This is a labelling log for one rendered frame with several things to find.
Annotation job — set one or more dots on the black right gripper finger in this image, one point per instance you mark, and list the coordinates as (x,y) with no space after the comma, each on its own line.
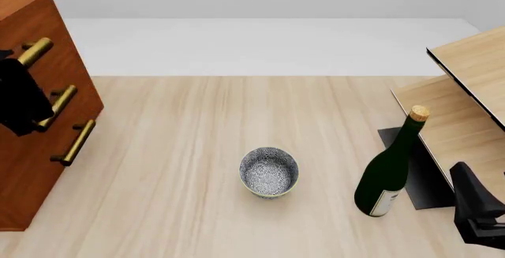
(469,190)

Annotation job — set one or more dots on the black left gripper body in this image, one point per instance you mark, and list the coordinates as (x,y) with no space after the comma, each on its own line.
(19,127)

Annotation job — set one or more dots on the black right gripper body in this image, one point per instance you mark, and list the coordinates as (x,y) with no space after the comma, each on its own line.
(479,225)

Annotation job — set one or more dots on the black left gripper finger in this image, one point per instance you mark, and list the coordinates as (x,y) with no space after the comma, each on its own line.
(23,92)
(4,54)

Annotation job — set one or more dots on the brown wooden drawer cabinet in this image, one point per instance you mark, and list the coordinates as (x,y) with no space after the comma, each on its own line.
(23,181)

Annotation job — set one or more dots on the dark grey flat base panel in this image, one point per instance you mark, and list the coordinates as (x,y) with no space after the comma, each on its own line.
(424,187)

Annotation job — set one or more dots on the dark green corked wine bottle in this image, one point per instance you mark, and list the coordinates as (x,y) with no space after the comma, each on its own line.
(384,178)

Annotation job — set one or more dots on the pale wooden shelf rack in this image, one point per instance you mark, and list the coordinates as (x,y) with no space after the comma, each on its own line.
(465,104)

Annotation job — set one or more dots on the blue white patterned bowl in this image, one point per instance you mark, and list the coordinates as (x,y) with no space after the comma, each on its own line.
(269,173)

